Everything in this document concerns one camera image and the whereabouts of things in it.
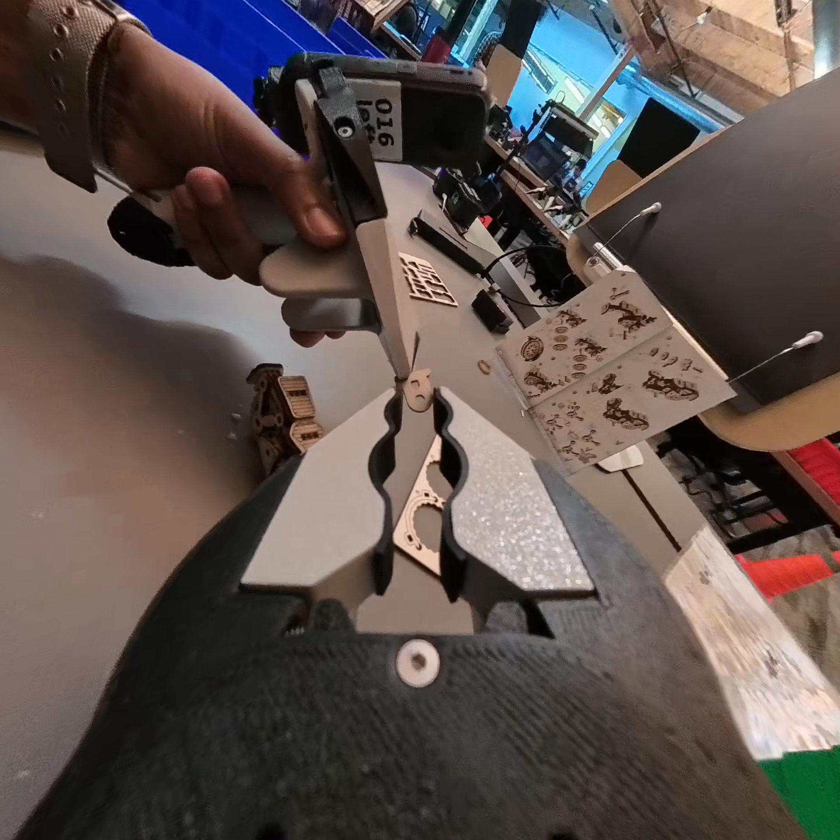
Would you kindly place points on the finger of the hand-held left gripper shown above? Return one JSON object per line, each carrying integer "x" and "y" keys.
{"x": 390, "y": 289}

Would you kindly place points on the grey desk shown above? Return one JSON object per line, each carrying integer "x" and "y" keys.
{"x": 131, "y": 525}

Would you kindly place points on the printed instruction sheet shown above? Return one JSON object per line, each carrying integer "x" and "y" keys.
{"x": 623, "y": 367}

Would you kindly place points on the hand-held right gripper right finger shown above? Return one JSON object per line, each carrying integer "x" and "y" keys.
{"x": 518, "y": 525}

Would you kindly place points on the small wooden part with hole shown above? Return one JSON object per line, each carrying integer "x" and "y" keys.
{"x": 420, "y": 394}

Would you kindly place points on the white metal stand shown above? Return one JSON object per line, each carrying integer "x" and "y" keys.
{"x": 623, "y": 459}

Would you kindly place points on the person's left hand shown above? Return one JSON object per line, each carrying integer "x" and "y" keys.
{"x": 197, "y": 131}

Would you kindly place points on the grey wrist watch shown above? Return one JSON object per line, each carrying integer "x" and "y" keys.
{"x": 65, "y": 85}

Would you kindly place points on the black battery charger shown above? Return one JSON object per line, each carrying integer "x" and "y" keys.
{"x": 466, "y": 197}

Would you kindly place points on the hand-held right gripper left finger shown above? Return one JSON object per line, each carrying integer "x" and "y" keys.
{"x": 315, "y": 518}

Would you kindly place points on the blue storage bin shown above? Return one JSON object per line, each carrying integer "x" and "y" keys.
{"x": 229, "y": 26}

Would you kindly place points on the small wooden vehicle model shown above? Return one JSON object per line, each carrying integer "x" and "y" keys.
{"x": 289, "y": 407}

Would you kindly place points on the black bar device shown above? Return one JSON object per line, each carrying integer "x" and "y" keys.
{"x": 453, "y": 246}

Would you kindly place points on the black power adapter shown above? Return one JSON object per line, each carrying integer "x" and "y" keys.
{"x": 491, "y": 310}

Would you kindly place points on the long wooden parts sheet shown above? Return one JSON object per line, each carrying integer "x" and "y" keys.
{"x": 420, "y": 279}

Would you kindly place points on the black board with wooden edge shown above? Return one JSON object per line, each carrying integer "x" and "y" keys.
{"x": 722, "y": 229}

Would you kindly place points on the wooden sheet with round holes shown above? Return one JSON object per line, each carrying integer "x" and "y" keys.
{"x": 415, "y": 548}

